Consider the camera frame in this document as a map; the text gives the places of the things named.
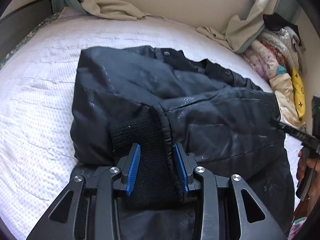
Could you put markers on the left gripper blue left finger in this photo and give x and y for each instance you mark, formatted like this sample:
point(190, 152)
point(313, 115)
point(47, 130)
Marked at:
point(129, 168)

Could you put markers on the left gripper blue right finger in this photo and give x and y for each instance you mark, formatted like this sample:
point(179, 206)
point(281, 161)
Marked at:
point(185, 166)

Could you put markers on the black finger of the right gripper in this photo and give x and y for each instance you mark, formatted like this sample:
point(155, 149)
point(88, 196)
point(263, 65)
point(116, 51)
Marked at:
point(290, 130)

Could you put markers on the black padded jacket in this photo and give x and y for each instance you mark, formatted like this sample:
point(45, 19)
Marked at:
point(156, 97)

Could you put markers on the person's right hand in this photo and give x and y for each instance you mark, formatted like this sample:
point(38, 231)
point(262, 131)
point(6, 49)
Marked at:
point(304, 162)

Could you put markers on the yellow patterned pillow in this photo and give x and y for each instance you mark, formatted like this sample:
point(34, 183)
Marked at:
point(299, 96)

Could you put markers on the pile of folded bedding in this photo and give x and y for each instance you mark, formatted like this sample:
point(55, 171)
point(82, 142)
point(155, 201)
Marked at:
point(272, 56)

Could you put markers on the black garment on pile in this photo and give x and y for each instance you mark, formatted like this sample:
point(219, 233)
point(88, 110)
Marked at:
point(275, 22)

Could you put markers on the beige right curtain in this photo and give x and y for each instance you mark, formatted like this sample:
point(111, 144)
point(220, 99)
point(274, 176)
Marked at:
point(239, 34)

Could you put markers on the beige curtain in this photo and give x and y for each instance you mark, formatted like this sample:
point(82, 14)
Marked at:
point(239, 34)
point(107, 9)

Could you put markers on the white quilted mattress cover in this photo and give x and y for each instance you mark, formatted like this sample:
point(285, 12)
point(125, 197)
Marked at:
point(37, 87)

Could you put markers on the beige left curtain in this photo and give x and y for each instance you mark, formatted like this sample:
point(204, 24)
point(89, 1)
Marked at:
point(107, 9)

